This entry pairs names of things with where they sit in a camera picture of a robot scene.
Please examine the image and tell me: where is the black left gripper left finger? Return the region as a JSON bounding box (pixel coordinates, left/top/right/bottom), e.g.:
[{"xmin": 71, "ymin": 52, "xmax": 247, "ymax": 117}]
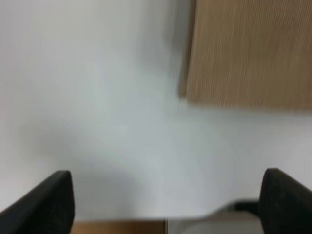
[{"xmin": 0, "ymin": 171, "xmax": 75, "ymax": 234}]

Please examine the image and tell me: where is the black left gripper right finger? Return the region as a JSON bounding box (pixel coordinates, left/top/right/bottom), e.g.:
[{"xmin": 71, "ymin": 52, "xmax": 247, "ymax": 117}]
[{"xmin": 258, "ymin": 168, "xmax": 312, "ymax": 234}]

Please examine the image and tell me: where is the brown linen tote bag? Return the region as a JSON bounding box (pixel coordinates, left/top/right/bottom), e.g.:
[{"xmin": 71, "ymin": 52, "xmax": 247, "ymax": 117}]
[{"xmin": 179, "ymin": 0, "xmax": 312, "ymax": 112}]

